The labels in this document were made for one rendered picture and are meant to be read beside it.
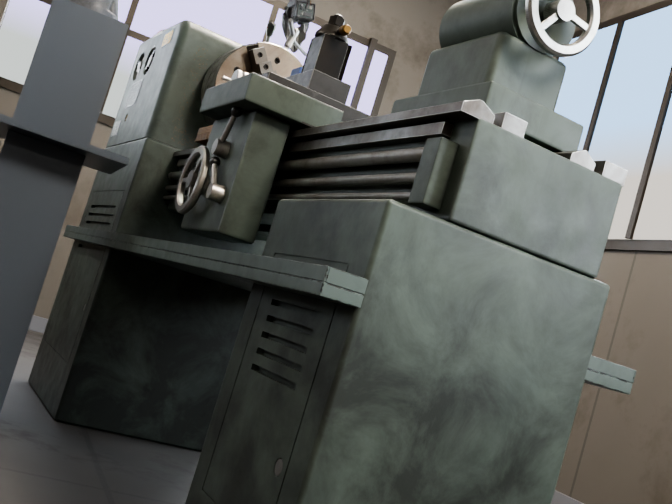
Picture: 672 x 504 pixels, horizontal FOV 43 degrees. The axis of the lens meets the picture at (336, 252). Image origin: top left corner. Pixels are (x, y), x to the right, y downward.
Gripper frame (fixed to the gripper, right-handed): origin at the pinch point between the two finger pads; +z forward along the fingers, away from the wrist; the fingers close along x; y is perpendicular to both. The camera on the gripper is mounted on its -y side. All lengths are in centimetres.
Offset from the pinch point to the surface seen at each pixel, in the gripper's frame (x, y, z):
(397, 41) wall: 164, -221, -67
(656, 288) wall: 181, -10, 70
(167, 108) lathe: -39.9, 2.3, 24.8
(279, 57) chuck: -11.6, 17.8, 7.3
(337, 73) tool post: -21, 78, 21
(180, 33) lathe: -37.3, 1.0, 1.9
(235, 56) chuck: -25.3, 17.8, 9.2
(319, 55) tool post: -26, 78, 18
